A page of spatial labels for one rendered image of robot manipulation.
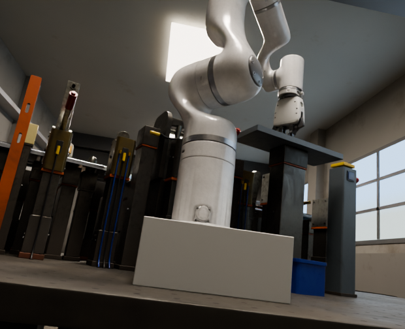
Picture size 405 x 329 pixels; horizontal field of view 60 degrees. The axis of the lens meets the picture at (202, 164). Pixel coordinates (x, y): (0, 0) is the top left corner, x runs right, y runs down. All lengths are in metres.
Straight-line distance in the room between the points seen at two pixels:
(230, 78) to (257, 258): 0.38
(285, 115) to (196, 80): 0.52
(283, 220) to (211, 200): 0.48
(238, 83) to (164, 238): 0.37
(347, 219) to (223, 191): 0.71
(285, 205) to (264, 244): 0.53
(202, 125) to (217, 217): 0.19
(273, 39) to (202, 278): 0.89
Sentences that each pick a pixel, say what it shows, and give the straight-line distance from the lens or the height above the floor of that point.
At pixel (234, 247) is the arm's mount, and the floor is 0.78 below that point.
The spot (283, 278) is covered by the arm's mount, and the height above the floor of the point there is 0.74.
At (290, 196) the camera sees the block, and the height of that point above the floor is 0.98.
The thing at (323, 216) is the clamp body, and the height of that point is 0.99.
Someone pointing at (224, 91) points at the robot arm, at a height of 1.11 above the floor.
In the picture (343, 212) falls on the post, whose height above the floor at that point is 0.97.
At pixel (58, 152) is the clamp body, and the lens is 1.04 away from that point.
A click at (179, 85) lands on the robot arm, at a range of 0.84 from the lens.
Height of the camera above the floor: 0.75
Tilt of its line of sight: 15 degrees up
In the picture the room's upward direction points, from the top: 8 degrees clockwise
